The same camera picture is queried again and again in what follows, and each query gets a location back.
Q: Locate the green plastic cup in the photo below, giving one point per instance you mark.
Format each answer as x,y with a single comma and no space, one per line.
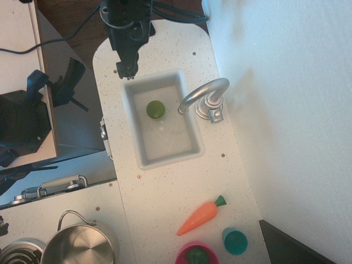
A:
155,109

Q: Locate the silver stove burner coil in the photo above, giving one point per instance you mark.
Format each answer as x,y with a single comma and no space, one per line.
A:
25,250

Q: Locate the teal plastic cup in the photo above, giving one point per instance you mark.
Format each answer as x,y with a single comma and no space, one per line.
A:
234,241

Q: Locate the silver toy faucet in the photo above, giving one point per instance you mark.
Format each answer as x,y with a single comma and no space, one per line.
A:
208,100

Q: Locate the silver cabinet door handle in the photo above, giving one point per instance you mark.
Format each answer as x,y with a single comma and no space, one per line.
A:
104,137

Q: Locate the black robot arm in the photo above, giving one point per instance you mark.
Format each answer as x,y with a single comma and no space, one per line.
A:
122,13

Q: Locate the green toy broccoli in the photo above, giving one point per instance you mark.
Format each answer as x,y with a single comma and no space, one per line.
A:
197,255

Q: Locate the pink plastic bowl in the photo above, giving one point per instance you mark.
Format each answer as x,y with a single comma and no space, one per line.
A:
181,254

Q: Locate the white toy sink basin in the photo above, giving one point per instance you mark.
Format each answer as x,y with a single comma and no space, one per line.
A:
171,139

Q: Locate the orange toy carrot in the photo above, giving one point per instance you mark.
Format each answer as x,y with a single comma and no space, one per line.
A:
205,213

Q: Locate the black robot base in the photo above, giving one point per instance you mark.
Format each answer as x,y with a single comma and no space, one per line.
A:
25,121

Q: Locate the grey oven door handle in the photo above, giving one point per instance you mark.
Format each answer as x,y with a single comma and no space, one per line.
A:
67,184

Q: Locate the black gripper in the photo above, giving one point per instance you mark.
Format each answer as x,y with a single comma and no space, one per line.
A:
127,40

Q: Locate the stainless steel pot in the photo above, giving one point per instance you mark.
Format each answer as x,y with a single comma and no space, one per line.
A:
85,242

